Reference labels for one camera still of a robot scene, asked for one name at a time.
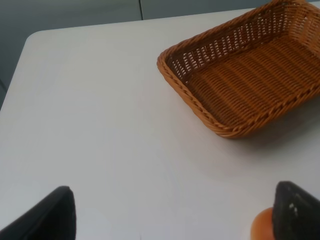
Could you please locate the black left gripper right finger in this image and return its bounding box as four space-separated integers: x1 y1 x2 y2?
272 181 320 240

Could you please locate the orange wicker basket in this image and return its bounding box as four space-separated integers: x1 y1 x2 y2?
157 0 320 139

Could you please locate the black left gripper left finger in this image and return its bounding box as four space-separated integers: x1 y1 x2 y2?
0 186 77 240

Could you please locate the round brown bread bun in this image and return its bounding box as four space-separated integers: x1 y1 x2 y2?
250 207 275 240

